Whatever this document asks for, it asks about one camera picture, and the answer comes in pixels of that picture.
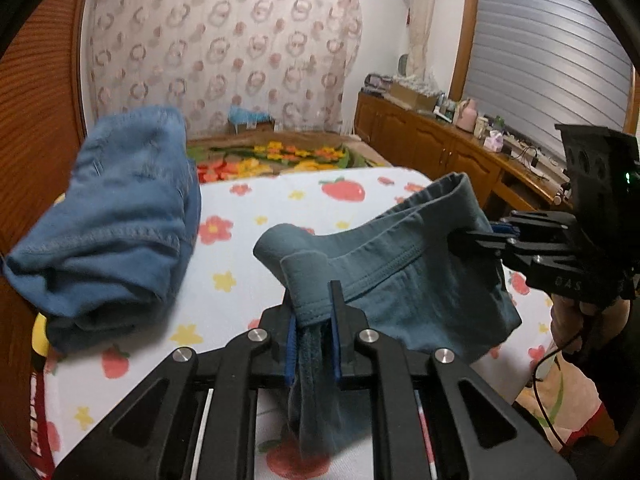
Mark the person's right hand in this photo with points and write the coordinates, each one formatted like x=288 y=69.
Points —
x=567 y=327

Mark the teal pants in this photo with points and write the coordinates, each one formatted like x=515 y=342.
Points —
x=400 y=280

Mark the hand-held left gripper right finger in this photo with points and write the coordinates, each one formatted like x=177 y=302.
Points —
x=336 y=355

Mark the white strawberry print blanket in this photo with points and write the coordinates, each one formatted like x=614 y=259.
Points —
x=240 y=270

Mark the small blue stool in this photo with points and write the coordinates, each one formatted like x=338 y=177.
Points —
x=250 y=120

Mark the grey window blind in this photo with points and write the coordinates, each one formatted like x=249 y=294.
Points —
x=545 y=60

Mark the open cardboard box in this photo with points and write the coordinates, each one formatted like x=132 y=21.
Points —
x=412 y=96

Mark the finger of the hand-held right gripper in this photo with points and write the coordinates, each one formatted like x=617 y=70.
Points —
x=525 y=222
x=545 y=270

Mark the wooden louvered wardrobe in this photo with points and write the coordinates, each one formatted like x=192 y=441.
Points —
x=35 y=110

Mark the circle patterned curtain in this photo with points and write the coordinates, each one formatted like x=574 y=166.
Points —
x=225 y=50

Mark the brown floral blanket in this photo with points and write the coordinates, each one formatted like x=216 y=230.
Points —
x=280 y=155

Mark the pink thermos jug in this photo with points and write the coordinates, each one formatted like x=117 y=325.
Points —
x=466 y=114

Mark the pale sheer drape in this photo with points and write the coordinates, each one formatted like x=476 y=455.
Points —
x=422 y=25

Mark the red patterned sheet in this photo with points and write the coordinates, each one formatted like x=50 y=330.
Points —
x=42 y=410

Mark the small pink container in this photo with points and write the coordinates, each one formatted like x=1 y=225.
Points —
x=493 y=141

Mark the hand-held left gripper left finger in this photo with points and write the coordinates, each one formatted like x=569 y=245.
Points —
x=289 y=360

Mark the folded blue denim pants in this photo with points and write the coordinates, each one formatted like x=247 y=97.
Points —
x=115 y=240

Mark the wooden cabinet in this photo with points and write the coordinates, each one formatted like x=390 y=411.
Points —
x=430 y=145

